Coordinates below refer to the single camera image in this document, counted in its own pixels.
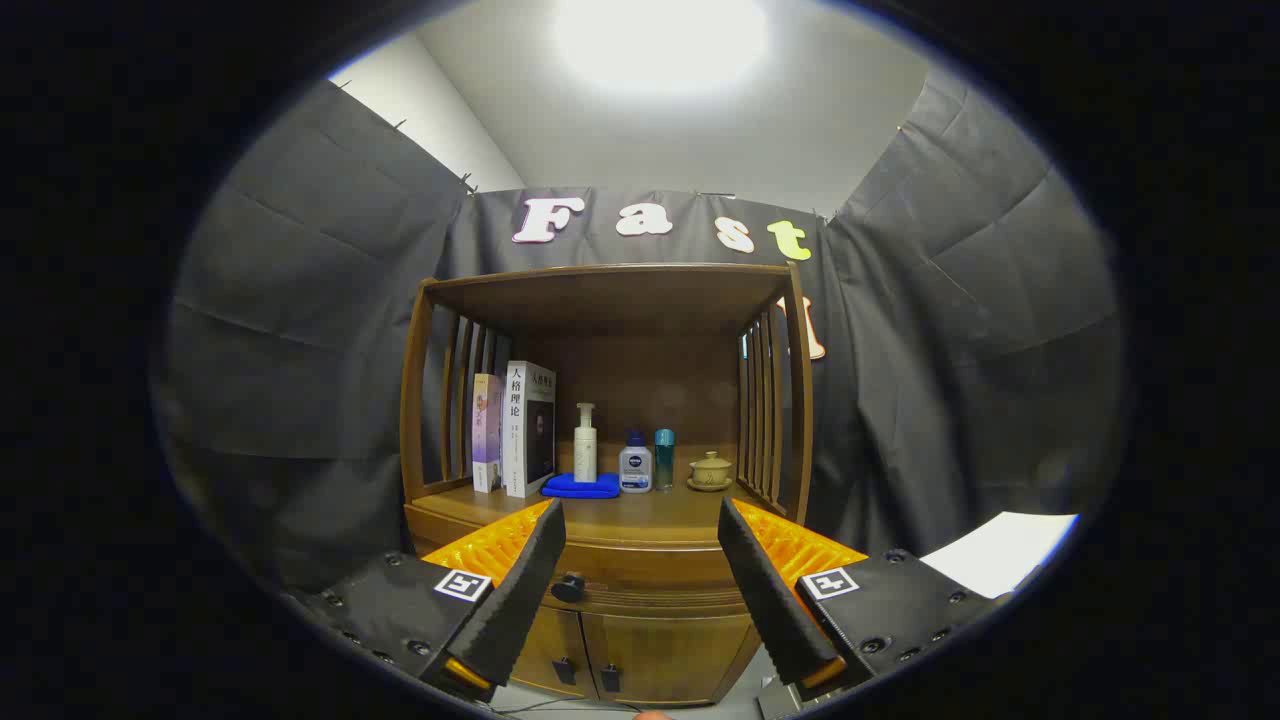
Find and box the ceramic lidded teacup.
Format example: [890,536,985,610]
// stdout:
[686,451,735,493]

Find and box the wooden cabinet door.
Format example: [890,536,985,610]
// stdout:
[583,610,761,706]
[510,600,601,699]

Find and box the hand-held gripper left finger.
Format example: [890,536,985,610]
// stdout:
[290,498,567,701]

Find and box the white bottle blue cap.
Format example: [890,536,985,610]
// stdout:
[618,430,654,494]

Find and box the blue folded cloth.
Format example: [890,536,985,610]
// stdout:
[541,472,622,499]

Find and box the wooden cabinet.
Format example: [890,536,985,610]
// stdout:
[400,262,816,707]

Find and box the white book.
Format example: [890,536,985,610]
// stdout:
[503,360,557,499]

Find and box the wooden countertop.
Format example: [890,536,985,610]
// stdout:
[405,470,801,551]

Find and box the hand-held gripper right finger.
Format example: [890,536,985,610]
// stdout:
[717,497,1001,693]

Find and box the white pump bottle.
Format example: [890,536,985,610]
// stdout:
[574,403,599,484]

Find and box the black backdrop cloth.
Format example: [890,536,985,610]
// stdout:
[150,65,1126,601]

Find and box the purple book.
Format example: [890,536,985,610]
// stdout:
[471,373,504,493]

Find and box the wooden drawer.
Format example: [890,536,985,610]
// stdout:
[410,520,801,616]

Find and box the white table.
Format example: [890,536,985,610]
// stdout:
[918,512,1081,599]

